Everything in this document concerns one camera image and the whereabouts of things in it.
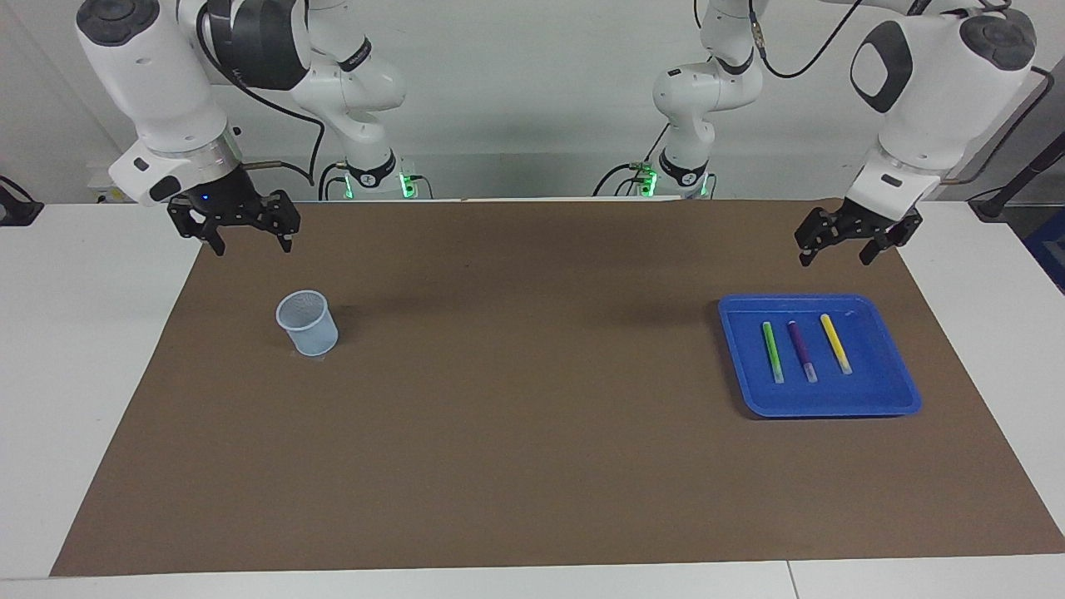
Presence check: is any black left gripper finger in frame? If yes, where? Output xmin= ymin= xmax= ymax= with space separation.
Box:
xmin=793 ymin=206 xmax=835 ymax=269
xmin=859 ymin=221 xmax=908 ymax=268

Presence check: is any yellow marker pen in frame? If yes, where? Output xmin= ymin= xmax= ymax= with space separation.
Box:
xmin=819 ymin=313 xmax=854 ymax=376

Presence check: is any purple marker pen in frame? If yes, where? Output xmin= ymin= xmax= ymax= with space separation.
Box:
xmin=786 ymin=320 xmax=820 ymax=384

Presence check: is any green marker pen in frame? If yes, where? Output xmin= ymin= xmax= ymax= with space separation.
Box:
xmin=760 ymin=321 xmax=786 ymax=385

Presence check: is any blue plastic tray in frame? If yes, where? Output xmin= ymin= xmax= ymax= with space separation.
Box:
xmin=717 ymin=293 xmax=923 ymax=418

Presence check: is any light blue mesh pen cup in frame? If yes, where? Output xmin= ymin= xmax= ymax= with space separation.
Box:
xmin=275 ymin=290 xmax=339 ymax=358

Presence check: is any white power box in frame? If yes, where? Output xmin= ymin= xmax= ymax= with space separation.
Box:
xmin=86 ymin=162 xmax=136 ymax=205

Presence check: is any black stand with pole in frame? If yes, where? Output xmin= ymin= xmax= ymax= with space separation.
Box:
xmin=968 ymin=131 xmax=1065 ymax=224

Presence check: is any blue crate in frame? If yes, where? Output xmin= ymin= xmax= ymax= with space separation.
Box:
xmin=1022 ymin=208 xmax=1065 ymax=296

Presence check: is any black table clamp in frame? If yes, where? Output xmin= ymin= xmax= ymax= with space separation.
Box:
xmin=0 ymin=175 xmax=45 ymax=227

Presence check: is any brown table mat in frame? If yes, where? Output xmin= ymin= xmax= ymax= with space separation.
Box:
xmin=50 ymin=198 xmax=1065 ymax=577

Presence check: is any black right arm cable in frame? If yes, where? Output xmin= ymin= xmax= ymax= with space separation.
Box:
xmin=196 ymin=0 xmax=325 ymax=184

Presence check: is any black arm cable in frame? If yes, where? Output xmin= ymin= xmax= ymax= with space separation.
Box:
xmin=196 ymin=0 xmax=325 ymax=184
xmin=747 ymin=0 xmax=1054 ymax=186

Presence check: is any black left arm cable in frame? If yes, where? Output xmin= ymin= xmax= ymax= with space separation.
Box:
xmin=747 ymin=0 xmax=1054 ymax=186

